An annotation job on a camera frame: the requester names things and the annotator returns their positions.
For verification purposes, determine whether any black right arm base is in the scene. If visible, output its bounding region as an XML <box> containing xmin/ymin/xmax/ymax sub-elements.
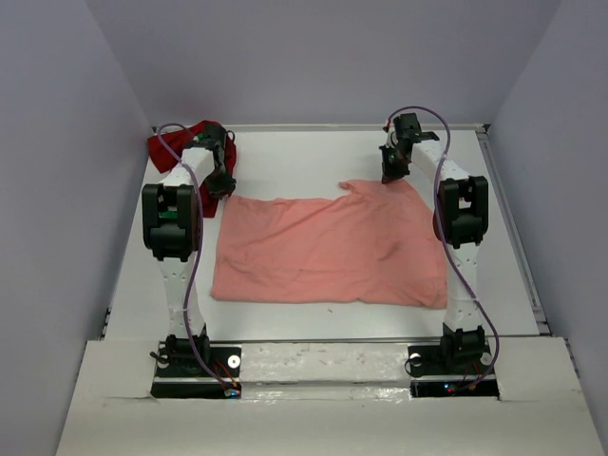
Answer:
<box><xmin>404</xmin><ymin>344</ymin><xmax>500</xmax><ymax>399</ymax></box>

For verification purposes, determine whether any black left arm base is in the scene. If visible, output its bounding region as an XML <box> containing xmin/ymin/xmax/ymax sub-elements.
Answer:
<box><xmin>149</xmin><ymin>343</ymin><xmax>242</xmax><ymax>400</ymax></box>

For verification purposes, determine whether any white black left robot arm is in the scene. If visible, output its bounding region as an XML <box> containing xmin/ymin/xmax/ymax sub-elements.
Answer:
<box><xmin>141</xmin><ymin>121</ymin><xmax>238</xmax><ymax>375</ymax></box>

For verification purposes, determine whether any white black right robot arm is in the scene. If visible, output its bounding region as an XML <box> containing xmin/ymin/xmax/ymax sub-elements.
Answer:
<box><xmin>380</xmin><ymin>106</ymin><xmax>489</xmax><ymax>378</ymax></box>

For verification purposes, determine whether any dark red t shirt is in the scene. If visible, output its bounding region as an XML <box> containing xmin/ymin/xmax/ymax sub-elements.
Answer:
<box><xmin>147</xmin><ymin>121</ymin><xmax>238</xmax><ymax>219</ymax></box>

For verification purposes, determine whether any pink t shirt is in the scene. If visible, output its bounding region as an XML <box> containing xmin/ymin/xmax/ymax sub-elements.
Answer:
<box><xmin>211</xmin><ymin>180</ymin><xmax>447</xmax><ymax>309</ymax></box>

